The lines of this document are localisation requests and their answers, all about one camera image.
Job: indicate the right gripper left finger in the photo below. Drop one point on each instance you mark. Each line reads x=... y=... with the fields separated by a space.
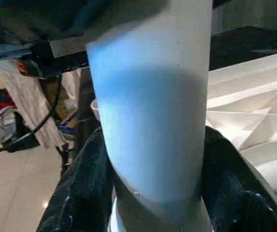
x=80 y=193

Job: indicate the white plastic table top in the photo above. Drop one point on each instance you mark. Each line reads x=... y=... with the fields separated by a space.
x=249 y=96

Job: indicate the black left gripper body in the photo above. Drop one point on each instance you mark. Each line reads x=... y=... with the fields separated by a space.
x=32 y=55

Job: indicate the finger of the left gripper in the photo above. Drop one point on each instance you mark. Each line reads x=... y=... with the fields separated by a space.
x=119 y=12

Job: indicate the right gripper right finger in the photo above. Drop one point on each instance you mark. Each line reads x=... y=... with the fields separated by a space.
x=237 y=193

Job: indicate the beige cloth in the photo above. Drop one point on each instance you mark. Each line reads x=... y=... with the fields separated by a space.
x=32 y=96

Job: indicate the white plastic table leg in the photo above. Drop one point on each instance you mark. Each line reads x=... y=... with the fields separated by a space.
x=153 y=108

